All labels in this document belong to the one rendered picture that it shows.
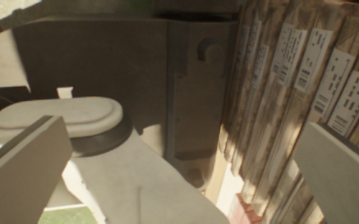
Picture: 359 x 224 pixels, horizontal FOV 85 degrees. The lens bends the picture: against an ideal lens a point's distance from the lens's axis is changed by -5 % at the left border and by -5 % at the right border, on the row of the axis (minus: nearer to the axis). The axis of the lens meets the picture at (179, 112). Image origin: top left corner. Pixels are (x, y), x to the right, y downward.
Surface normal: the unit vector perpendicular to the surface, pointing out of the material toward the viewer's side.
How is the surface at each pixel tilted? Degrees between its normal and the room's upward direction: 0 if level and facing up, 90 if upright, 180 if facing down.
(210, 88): 0
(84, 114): 90
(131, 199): 90
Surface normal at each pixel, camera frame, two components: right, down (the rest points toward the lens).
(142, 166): 0.04, -0.86
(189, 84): 0.20, 0.50
